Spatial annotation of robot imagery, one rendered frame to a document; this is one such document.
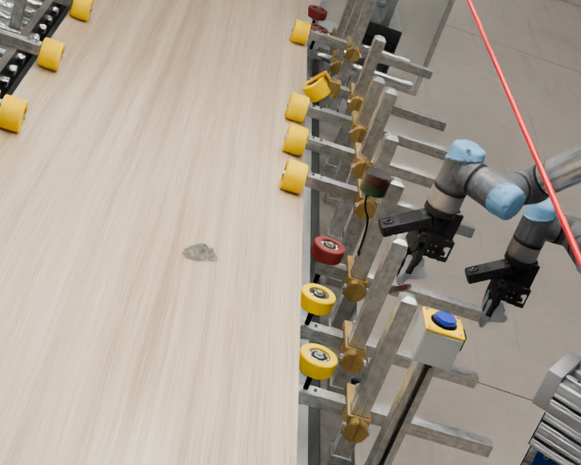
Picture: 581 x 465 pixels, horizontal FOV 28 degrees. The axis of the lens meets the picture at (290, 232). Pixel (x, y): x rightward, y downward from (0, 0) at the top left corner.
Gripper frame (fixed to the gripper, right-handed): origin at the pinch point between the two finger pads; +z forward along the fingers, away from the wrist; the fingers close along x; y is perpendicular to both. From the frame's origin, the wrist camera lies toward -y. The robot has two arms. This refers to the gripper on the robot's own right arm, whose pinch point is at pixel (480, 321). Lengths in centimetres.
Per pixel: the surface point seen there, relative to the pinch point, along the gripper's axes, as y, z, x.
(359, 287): -33.5, -3.7, -8.6
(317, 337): -41.9, 2.1, -26.6
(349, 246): -33.7, 0.2, 19.2
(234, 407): -61, -7, -75
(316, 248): -45.4, -7.2, -2.6
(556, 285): 102, 83, 216
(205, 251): -72, -9, -23
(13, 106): -124, -14, 7
